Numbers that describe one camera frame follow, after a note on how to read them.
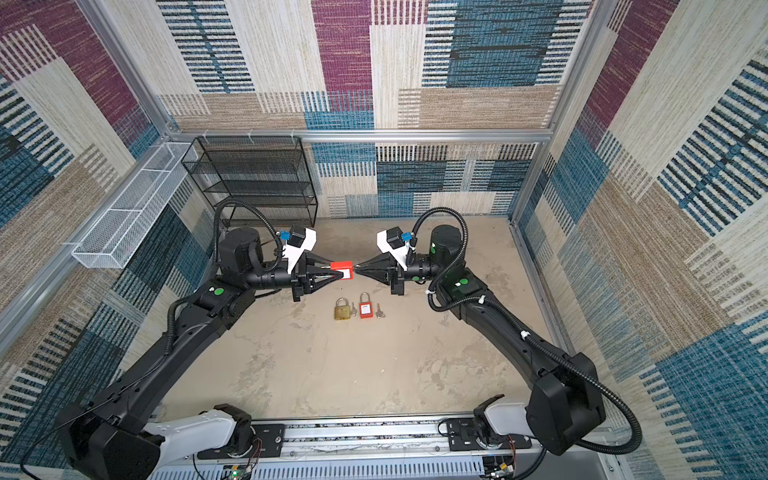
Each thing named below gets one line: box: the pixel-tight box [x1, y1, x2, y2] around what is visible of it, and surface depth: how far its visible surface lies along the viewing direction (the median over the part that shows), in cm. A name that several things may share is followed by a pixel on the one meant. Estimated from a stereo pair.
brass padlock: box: [334, 297, 351, 321], surface depth 96 cm
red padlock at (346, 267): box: [330, 261, 355, 280], surface depth 64 cm
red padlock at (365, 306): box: [359, 292, 373, 319], surface depth 96 cm
